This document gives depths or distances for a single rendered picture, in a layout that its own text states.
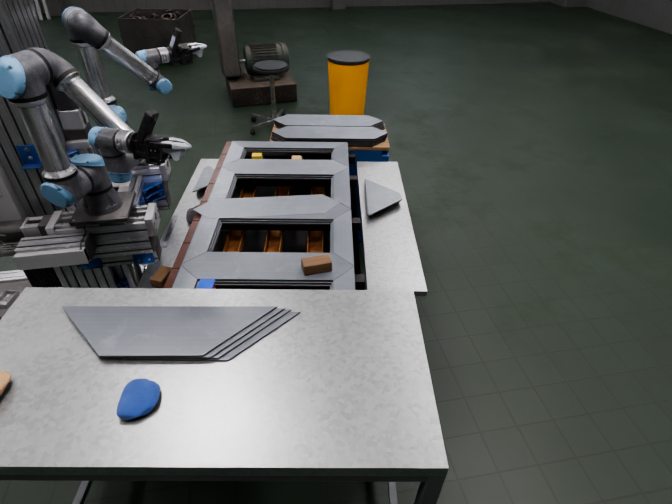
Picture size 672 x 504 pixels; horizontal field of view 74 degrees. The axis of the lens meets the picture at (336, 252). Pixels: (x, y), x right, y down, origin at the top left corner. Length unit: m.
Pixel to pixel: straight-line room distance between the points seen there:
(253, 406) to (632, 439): 2.06
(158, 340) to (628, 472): 2.18
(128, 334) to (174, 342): 0.15
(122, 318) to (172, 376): 0.28
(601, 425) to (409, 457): 1.73
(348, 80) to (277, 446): 4.35
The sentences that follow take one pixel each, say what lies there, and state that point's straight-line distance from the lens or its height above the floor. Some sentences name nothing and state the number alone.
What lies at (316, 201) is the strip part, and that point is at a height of 0.84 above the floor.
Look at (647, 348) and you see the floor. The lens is 3.30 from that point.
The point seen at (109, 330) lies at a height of 1.07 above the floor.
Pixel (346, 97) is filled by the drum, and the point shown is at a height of 0.35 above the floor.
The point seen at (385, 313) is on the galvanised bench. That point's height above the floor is 1.05.
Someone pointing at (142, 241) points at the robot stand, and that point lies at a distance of 2.17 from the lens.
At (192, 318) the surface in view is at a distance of 1.45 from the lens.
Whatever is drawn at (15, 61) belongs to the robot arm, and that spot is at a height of 1.67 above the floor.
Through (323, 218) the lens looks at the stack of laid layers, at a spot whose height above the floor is 0.84.
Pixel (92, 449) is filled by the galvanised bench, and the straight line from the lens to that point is 1.31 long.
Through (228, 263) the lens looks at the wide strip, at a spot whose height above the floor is 0.84.
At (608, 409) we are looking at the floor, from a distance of 2.87.
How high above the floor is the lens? 2.09
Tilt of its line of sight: 39 degrees down
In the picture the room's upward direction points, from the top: 1 degrees clockwise
